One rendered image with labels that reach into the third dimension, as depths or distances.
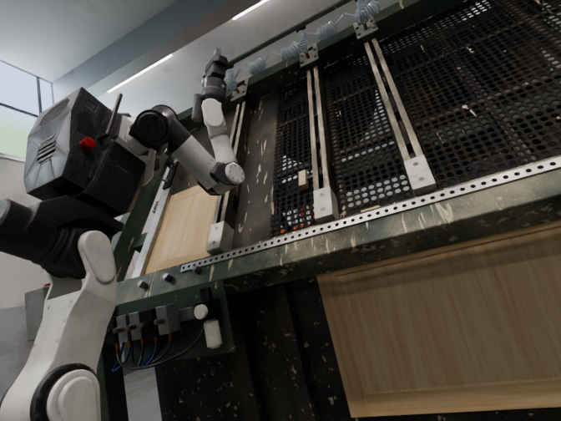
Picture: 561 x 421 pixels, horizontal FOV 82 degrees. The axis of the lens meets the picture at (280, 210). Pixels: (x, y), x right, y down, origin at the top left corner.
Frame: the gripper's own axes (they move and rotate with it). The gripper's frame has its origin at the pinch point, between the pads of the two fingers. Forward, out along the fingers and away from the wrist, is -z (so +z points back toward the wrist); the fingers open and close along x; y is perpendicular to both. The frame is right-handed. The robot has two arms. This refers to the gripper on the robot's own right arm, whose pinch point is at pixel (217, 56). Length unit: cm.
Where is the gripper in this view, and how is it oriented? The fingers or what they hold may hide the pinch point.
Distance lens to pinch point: 137.0
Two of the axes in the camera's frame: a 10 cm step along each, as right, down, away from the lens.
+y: 8.4, 1.3, 5.2
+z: -0.5, 9.8, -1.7
